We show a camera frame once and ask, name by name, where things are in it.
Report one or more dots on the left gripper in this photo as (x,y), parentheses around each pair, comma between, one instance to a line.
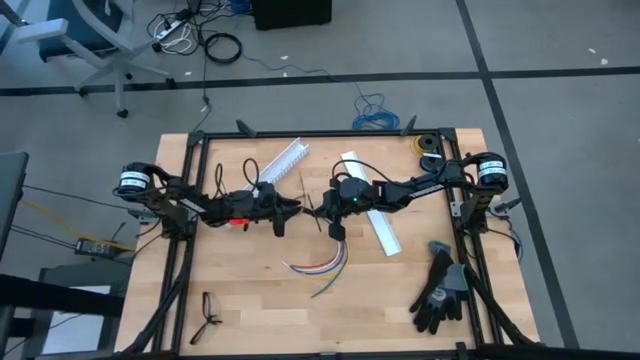
(262,210)

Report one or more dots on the black grey work glove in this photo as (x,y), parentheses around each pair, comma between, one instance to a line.
(435,270)
(456,277)

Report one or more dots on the black box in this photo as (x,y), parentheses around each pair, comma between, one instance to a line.
(290,12)

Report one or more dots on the white duct cover strip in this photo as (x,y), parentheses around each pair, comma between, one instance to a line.
(387,237)

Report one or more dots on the white office chair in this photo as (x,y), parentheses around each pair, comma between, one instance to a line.
(80,25)

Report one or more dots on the small red tag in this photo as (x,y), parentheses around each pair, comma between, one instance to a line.
(239,221)

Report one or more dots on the black power adapter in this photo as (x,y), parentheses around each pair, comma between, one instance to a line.
(95,247)

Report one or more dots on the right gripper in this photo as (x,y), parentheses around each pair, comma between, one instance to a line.
(334,207)

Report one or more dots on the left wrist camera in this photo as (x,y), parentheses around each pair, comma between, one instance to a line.
(266,191)

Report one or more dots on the white power strip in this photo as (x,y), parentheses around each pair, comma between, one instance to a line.
(180,47)
(172,27)

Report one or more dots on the black aluminium frame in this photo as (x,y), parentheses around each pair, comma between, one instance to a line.
(380,133)

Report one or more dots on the dark grey panel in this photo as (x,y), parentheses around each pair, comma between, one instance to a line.
(10,200)

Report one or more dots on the tape rolls on table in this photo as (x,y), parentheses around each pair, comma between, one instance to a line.
(425,144)
(429,164)

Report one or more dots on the black metal stand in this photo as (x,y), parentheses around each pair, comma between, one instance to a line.
(50,297)

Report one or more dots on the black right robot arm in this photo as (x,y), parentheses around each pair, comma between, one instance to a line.
(425,187)

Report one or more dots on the black eyeglasses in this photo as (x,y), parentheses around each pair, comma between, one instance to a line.
(205,302)

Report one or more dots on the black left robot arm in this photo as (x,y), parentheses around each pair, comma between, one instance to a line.
(180,197)

